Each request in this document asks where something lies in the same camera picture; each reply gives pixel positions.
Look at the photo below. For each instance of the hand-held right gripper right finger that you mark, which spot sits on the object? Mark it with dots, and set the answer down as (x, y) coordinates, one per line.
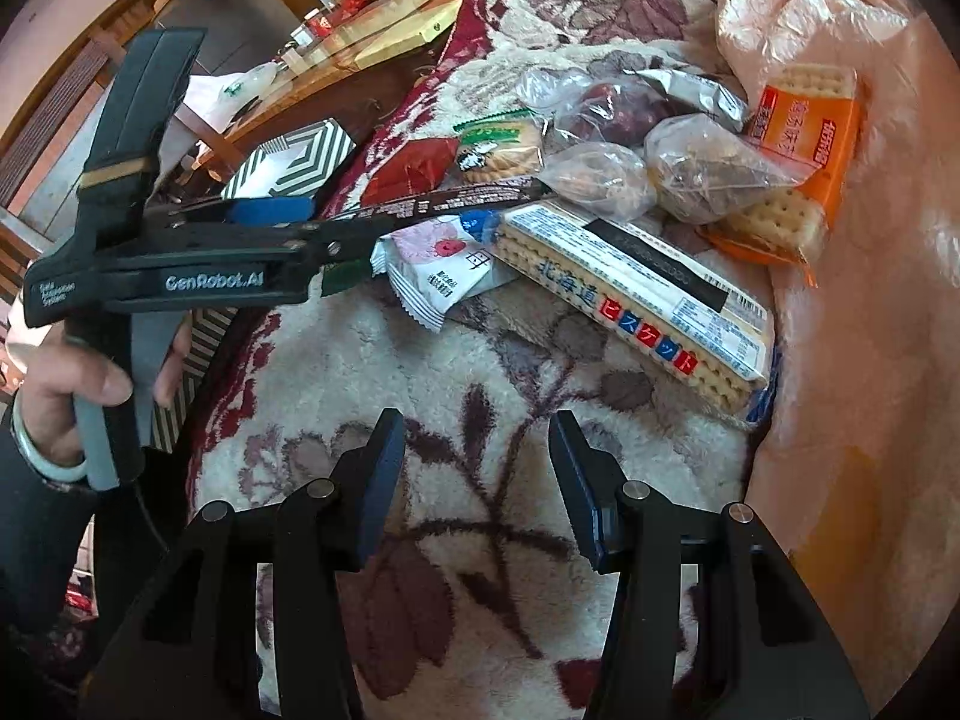
(581, 495)

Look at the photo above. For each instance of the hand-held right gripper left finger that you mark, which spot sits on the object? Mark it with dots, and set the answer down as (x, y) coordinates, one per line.
(375, 495)

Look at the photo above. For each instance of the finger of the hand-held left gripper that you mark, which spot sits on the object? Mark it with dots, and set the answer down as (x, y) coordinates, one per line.
(270, 210)
(337, 247)

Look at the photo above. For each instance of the green white striped box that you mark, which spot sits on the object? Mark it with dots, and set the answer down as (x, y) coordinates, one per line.
(300, 150)

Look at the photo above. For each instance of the white pink snack packet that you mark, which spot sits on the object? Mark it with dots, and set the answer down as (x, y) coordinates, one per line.
(442, 262)

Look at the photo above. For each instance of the dark brown strip packet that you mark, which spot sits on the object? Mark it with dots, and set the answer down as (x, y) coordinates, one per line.
(450, 202)

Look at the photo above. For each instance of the green biscuit packet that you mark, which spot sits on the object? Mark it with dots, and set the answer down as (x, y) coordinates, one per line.
(499, 150)

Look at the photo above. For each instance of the long biscuit pack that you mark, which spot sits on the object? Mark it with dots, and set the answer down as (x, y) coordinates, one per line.
(637, 292)

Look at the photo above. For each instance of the clear bag of nuts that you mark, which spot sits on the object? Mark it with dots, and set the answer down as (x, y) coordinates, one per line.
(697, 165)
(600, 180)

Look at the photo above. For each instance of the clear bag of red dates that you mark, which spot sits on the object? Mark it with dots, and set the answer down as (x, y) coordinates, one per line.
(600, 116)

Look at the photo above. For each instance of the orange cracker pack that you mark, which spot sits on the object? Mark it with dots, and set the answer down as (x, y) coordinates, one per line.
(810, 142)

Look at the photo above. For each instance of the person's left hand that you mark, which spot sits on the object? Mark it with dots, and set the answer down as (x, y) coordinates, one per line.
(97, 388)

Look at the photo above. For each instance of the red snack packet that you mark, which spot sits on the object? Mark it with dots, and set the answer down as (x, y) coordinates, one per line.
(409, 169)

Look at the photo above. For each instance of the white plastic bag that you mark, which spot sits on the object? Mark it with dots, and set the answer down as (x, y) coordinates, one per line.
(244, 86)

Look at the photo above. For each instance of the floral fleece blanket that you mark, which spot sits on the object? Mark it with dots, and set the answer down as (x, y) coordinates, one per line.
(450, 360)

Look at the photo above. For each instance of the wooden table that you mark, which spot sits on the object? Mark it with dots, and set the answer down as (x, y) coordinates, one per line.
(360, 52)

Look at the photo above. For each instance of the red jar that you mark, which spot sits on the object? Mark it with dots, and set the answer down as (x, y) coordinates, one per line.
(319, 26)

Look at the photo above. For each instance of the wooden chair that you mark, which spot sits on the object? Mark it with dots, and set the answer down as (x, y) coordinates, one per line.
(52, 112)

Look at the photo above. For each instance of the peach blanket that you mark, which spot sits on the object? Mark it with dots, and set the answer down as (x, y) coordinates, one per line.
(885, 390)

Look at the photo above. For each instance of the silver foil packet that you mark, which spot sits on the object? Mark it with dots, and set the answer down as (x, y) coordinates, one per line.
(697, 97)

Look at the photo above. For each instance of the peach plastic bag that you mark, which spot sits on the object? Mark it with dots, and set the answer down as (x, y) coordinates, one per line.
(787, 7)

